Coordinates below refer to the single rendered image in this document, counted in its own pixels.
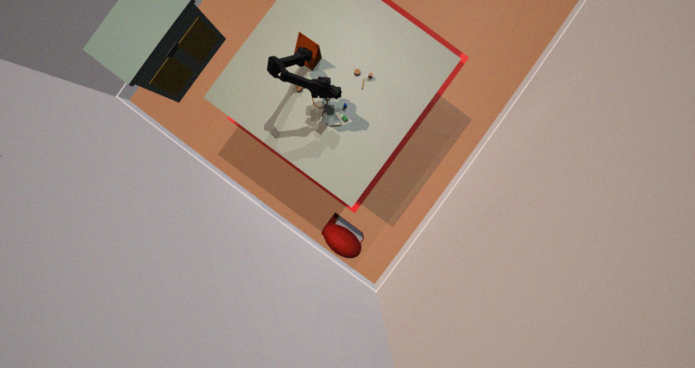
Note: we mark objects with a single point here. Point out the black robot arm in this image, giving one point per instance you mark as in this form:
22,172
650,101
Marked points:
320,86

